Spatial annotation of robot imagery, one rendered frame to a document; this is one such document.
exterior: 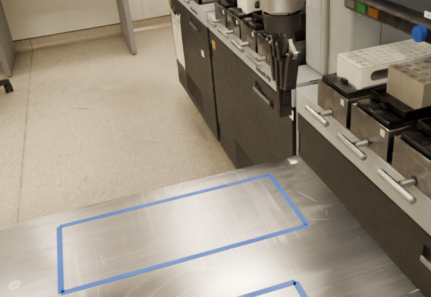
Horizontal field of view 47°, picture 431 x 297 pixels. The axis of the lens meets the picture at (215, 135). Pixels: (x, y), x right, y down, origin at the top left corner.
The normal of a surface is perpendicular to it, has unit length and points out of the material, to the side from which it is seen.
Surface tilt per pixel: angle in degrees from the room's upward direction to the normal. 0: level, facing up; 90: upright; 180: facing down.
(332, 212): 0
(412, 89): 90
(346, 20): 90
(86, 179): 0
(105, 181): 0
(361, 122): 90
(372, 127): 90
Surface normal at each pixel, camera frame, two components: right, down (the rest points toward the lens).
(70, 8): 0.29, 0.44
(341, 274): -0.09, -0.87
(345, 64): -0.95, 0.22
